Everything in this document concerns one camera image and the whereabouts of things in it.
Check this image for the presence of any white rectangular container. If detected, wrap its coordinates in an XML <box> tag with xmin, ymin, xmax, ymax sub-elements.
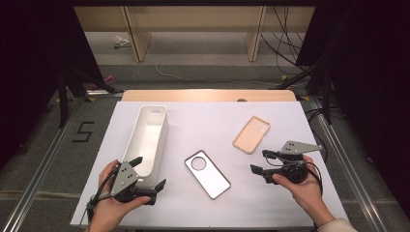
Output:
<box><xmin>122</xmin><ymin>104</ymin><xmax>169</xmax><ymax>189</ymax></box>

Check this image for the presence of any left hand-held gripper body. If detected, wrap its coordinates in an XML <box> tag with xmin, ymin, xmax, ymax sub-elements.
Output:
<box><xmin>110</xmin><ymin>159</ymin><xmax>159</xmax><ymax>206</ymax></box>

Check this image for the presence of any left hand-held gripper cable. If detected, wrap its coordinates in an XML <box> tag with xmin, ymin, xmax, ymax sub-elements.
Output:
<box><xmin>84</xmin><ymin>165</ymin><xmax>121</xmax><ymax>228</ymax></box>

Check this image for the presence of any white table sheet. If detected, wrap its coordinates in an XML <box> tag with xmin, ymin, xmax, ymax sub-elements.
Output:
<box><xmin>70</xmin><ymin>101</ymin><xmax>349</xmax><ymax>230</ymax></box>

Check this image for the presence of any black tripod stand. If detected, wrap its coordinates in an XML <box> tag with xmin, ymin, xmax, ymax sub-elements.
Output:
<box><xmin>57</xmin><ymin>66</ymin><xmax>125</xmax><ymax>130</ymax></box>
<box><xmin>269</xmin><ymin>62</ymin><xmax>334</xmax><ymax>126</ymax></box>

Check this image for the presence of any metal floor rail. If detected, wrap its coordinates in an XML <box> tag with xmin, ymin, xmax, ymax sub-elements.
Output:
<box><xmin>306</xmin><ymin>96</ymin><xmax>388</xmax><ymax>232</ymax></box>
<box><xmin>1</xmin><ymin>96</ymin><xmax>86</xmax><ymax>232</ymax></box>

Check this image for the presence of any pink packet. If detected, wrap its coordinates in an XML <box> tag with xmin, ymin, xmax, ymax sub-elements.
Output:
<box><xmin>88</xmin><ymin>74</ymin><xmax>117</xmax><ymax>91</ymax></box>

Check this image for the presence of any right hand-held gripper cable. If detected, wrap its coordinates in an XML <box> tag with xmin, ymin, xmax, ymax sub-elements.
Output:
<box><xmin>304</xmin><ymin>161</ymin><xmax>324</xmax><ymax>196</ymax></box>

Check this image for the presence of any black curtain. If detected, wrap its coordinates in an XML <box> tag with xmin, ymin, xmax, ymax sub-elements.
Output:
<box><xmin>295</xmin><ymin>0</ymin><xmax>410</xmax><ymax>220</ymax></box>
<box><xmin>0</xmin><ymin>0</ymin><xmax>104</xmax><ymax>170</ymax></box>

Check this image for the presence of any person's right hand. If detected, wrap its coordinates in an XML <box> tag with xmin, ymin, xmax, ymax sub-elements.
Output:
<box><xmin>273</xmin><ymin>155</ymin><xmax>337</xmax><ymax>227</ymax></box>

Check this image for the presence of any beige phone case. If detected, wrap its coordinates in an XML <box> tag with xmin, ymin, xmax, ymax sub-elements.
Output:
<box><xmin>232</xmin><ymin>115</ymin><xmax>272</xmax><ymax>156</ymax></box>

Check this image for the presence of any grey phone case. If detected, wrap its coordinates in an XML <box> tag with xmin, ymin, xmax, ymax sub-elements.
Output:
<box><xmin>184</xmin><ymin>149</ymin><xmax>232</xmax><ymax>200</ymax></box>

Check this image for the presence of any black floor cable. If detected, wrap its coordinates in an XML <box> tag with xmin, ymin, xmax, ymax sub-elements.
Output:
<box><xmin>304</xmin><ymin>107</ymin><xmax>347</xmax><ymax>163</ymax></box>
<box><xmin>260</xmin><ymin>33</ymin><xmax>308</xmax><ymax>72</ymax></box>
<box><xmin>273</xmin><ymin>6</ymin><xmax>304</xmax><ymax>61</ymax></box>

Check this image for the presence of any hand-held gripper cable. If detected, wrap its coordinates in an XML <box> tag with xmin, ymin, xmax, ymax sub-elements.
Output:
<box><xmin>84</xmin><ymin>165</ymin><xmax>121</xmax><ymax>228</ymax></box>
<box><xmin>304</xmin><ymin>161</ymin><xmax>324</xmax><ymax>196</ymax></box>

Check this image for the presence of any person's left hand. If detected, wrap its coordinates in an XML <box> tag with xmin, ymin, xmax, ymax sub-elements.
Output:
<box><xmin>90</xmin><ymin>159</ymin><xmax>152</xmax><ymax>228</ymax></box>

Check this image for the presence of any light wooden table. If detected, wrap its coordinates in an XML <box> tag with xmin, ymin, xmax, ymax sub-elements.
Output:
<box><xmin>121</xmin><ymin>89</ymin><xmax>298</xmax><ymax>102</ymax></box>

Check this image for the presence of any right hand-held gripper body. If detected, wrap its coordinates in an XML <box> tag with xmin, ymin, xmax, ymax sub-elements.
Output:
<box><xmin>264</xmin><ymin>140</ymin><xmax>323</xmax><ymax>186</ymax></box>

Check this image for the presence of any white floor cable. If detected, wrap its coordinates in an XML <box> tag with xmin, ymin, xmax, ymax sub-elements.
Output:
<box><xmin>154</xmin><ymin>64</ymin><xmax>281</xmax><ymax>87</ymax></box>

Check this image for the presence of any crumpled white paper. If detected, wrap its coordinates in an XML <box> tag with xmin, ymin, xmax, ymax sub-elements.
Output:
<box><xmin>113</xmin><ymin>35</ymin><xmax>131</xmax><ymax>49</ymax></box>

